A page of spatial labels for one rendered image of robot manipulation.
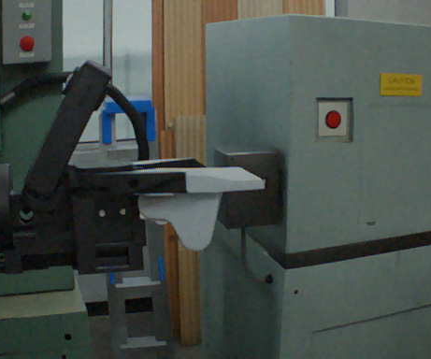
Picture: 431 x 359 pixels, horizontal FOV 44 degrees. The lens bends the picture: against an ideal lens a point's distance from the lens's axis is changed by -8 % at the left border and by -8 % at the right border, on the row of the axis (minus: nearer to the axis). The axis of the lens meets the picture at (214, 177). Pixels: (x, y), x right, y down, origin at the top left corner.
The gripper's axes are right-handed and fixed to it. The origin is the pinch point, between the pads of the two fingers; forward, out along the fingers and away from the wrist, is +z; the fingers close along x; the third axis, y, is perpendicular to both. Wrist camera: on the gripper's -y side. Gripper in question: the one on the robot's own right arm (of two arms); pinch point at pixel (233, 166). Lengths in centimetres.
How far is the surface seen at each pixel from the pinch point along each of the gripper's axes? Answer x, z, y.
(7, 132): -76, -24, -4
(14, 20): -66, -22, -26
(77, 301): -75, -12, 34
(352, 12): -213, 143, -61
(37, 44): -67, -17, -21
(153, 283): -151, 19, 53
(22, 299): -78, -24, 33
